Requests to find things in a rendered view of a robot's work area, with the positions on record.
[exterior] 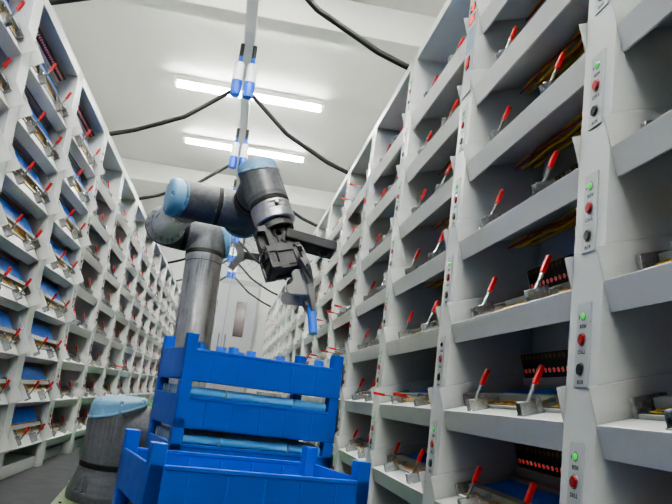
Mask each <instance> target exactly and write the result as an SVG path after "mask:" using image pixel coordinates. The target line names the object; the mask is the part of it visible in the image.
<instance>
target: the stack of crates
mask: <svg viewBox="0 0 672 504"><path fill-rule="evenodd" d="M140 435H141V431H140V430H138V429H130V428H126V429H125V433H124V439H123V444H122V449H121V455H120V461H119V466H118V472H117V477H116V483H115V485H116V486H115V489H114V495H113V500H112V504H129V500H130V501H131V502H132V503H133V504H367V498H368V489H369V479H370V470H371V463H370V462H367V461H361V460H353V463H352V472H351V476H350V475H347V474H344V473H341V472H338V471H335V470H332V469H329V468H326V467H323V466H320V465H317V464H316V461H317V453H318V448H316V447H311V446H303V447H302V455H301V462H299V461H288V460H276V459H265V458H254V457H243V456H232V455H221V454H210V453H199V452H187V451H176V450H168V444H167V443H165V442H158V441H150V442H149V448H143V447H139V441H140Z"/></svg>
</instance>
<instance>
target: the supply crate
mask: <svg viewBox="0 0 672 504"><path fill-rule="evenodd" d="M199 336H200V334H197V333H191V332H188V333H186V337H185V343H184V347H175V341H176V337H175V336H168V335H165V336H164V340H163V346H162V351H161V357H160V363H159V368H158V374H157V376H159V377H166V378H174V379H186V380H192V381H197V382H205V383H212V384H220V385H228V386H235V387H243V388H251V389H259V390H266V391H274V392H282V393H289V394H297V395H305V396H314V397H322V398H332V399H339V395H340V386H341V378H342V369H343V361H344V357H343V356H338V355H331V358H330V366H329V368H327V367H320V366H314V365H307V364H306V359H307V357H305V356H295V361H294V362H287V361H280V360H273V359H267V358H260V357H253V356H246V355H240V354H233V353H226V352H220V351H213V350H206V349H199V348H198V342H199Z"/></svg>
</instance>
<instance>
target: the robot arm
mask: <svg viewBox="0 0 672 504"><path fill-rule="evenodd" d="M237 172H238V174H237V175H238V177H239V179H240V184H239V186H238V189H237V191H235V190H231V189H227V188H221V187H217V186H213V185H208V184H204V183H199V182H195V181H190V180H187V179H185V178H172V179H171V180H170V181H169V183H168V186H167V188H166V192H165V196H164V202H163V205H161V206H158V207H156V208H154V209H153V210H152V211H151V212H150V213H149V214H148V216H147V218H146V221H145V229H146V232H147V234H148V236H149V237H150V238H151V239H152V240H153V241H154V242H156V243H158V244H160V245H162V246H166V247H169V248H173V249H177V250H182V251H186V253H185V265H184V272H183V278H182V285H181V292H180V298H179V305H178V311H177V318H176V325H175V331H174V336H175V337H176V341H175V347H184V343H185V337H186V333H188V332H191V333H197V334H200V336H199V341H202V342H204V343H206V350H210V349H211V341H212V333H213V326H214V318H215V310H216V303H217V295H218V287H219V280H220V272H221V264H222V262H223V259H225V258H227V257H228V255H229V252H230V246H231V235H232V236H234V237H237V238H242V239H244V238H250V237H252V236H254V239H255V242H256V245H257V249H258V252H259V255H260V261H259V264H260V267H261V270H262V274H263V277H264V280H265V283H269V282H275V281H278V280H284V278H289V277H290V279H289V280H288V281H287V283H286V284H287V286H286V291H287V292H286V293H284V294H283V295H282V296H281V302H282V303H283V304H285V305H297V306H302V307H303V309H304V310H305V312H306V313H307V306H308V305H309V306H310V309H311V311H314V309H315V304H316V294H315V286H314V279H313V274H312V269H311V265H310V262H309V259H308V257H307V255H306V253H308V254H311V255H315V256H319V257H322V258H326V259H331V258H332V256H333V255H334V253H335V251H336V248H337V242H336V241H333V240H330V239H326V238H322V237H319V236H315V235H312V234H308V233H305V232H301V231H297V230H294V229H293V228H294V226H293V224H294V222H295V216H294V213H293V210H292V207H291V204H290V202H289V199H288V196H287V193H286V190H285V187H284V184H283V181H282V178H281V175H280V172H279V168H278V167H277V164H276V162H275V161H274V159H272V158H270V157H267V156H261V157H260V156H257V157H253V158H250V159H247V160H245V161H244V162H242V163H241V164H240V165H239V167H238V169H237ZM263 269H264V270H263ZM264 271H265V273H264ZM265 274H266V276H265ZM266 277H267V278H266ZM148 404H149V402H148V400H147V399H146V398H141V397H135V396H122V395H121V396H119V395H108V396H100V397H97V398H95V399H94V400H93V402H92V404H91V408H90V411H89V414H88V419H87V424H86V429H85V434H84V439H83V444H82V449H81V454H80V459H79V464H78V468H77V469H76V471H75V473H74V474H73V476H72V478H71V479H70V481H69V483H68V485H67V486H66V490H65V495H64V496H65V498H67V499H68V500H70V501H72V502H75V503H78V504H112V500H113V495H114V489H115V486H116V485H115V483H116V477H117V472H118V466H119V461H120V455H121V449H122V444H123V439H124V433H125V429H126V428H130V429H138V430H140V431H141V435H140V441H139V447H143V448H145V443H146V438H147V432H148V427H149V421H150V419H151V418H150V415H151V409H152V407H151V406H148Z"/></svg>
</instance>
